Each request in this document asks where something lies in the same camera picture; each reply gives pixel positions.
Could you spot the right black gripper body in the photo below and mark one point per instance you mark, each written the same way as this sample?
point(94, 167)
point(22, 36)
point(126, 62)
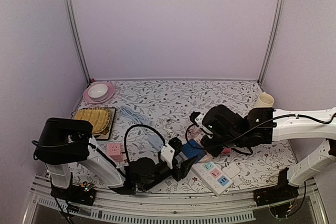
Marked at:
point(226, 142)

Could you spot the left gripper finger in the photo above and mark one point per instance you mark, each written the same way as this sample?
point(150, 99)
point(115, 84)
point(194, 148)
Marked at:
point(176, 144)
point(184, 167)

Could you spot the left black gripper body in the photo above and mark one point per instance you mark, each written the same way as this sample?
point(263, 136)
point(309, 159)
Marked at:
point(146, 187)

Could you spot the dark blue cube socket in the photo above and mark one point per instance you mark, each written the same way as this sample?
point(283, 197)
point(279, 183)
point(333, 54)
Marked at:
point(192, 149)

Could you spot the light blue power strip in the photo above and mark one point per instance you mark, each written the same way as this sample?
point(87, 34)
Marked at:
point(156, 142)

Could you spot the pink plug adapter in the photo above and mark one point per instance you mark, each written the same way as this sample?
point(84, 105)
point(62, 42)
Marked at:
point(226, 151)

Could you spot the white long power strip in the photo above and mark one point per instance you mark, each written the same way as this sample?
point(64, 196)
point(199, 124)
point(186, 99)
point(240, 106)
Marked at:
point(213, 177)

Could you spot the pink cube socket adapter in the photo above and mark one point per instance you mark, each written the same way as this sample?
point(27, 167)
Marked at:
point(115, 152)

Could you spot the white plug adapter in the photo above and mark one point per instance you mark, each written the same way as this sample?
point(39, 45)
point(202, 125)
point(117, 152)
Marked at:
point(232, 170)

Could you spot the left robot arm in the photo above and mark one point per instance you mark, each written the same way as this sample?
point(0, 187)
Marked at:
point(65, 141)

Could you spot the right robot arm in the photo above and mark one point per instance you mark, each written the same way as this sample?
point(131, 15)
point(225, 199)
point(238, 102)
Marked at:
point(305, 124)

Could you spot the cream ceramic mug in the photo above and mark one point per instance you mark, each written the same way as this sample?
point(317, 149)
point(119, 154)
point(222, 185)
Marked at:
point(264, 100)

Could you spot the black framed mat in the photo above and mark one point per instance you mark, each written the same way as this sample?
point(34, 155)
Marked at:
point(105, 135)

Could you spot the yellow woven basket tray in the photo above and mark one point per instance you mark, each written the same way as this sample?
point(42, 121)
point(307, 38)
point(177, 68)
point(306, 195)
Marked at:
point(98, 117)

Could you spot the pink plate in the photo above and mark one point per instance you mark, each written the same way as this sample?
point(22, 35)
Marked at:
point(111, 90)

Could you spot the white bowl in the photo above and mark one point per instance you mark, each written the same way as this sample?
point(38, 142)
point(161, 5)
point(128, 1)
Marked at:
point(98, 92)

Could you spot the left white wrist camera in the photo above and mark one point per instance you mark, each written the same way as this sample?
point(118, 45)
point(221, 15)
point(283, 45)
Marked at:
point(167, 155)

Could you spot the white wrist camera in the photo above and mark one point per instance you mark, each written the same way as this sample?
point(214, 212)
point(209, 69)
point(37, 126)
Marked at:
point(196, 118)
point(167, 155)

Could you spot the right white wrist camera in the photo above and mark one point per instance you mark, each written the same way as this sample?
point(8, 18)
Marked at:
point(196, 118)

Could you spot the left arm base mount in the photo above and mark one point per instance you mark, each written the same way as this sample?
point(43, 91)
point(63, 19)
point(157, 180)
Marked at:
point(74, 193)

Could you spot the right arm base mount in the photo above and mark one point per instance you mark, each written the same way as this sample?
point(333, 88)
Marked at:
point(280, 192)

